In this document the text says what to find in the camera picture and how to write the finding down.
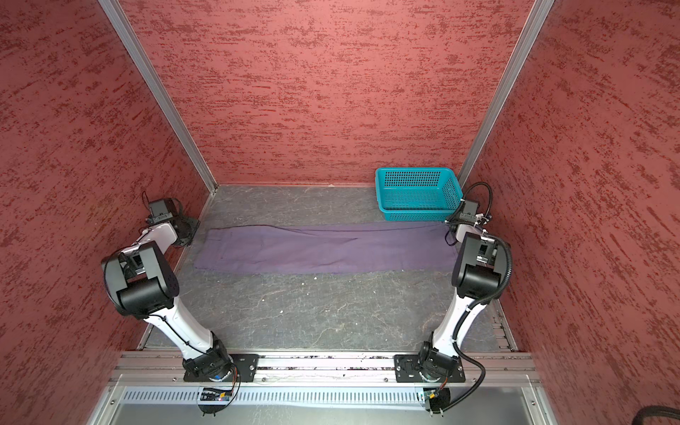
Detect purple trousers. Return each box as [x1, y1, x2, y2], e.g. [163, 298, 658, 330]
[194, 221, 458, 274]

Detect black mounting plate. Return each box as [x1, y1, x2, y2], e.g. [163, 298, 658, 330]
[393, 353, 466, 384]
[182, 353, 260, 384]

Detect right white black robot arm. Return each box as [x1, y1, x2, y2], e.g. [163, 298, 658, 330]
[418, 225, 513, 383]

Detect teal plastic basket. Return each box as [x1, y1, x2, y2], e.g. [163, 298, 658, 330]
[375, 168, 463, 221]

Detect white slotted cable duct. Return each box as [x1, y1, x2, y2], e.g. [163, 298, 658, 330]
[120, 386, 425, 410]

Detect right aluminium corner post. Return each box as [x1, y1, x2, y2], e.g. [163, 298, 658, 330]
[458, 0, 554, 187]

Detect left small circuit board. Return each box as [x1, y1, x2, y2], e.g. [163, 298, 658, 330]
[200, 388, 234, 402]

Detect aluminium corner post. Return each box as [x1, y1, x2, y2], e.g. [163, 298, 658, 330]
[458, 0, 554, 187]
[98, 0, 219, 195]

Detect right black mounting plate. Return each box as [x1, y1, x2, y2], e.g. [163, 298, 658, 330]
[393, 353, 466, 384]

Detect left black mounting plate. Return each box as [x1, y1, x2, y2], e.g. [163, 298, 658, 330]
[182, 353, 260, 384]

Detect left aluminium corner post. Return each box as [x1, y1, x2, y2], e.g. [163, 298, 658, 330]
[98, 0, 219, 195]

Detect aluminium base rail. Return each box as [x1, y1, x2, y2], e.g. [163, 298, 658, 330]
[108, 350, 541, 387]

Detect right small circuit board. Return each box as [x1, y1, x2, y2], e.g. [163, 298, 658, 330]
[423, 388, 451, 412]

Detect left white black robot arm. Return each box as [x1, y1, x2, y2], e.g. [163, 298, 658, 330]
[101, 219, 237, 383]

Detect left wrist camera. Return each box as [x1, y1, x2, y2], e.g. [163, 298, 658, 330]
[146, 198, 180, 226]

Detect small circuit board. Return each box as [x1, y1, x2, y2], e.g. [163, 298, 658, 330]
[200, 388, 234, 402]
[423, 388, 451, 412]

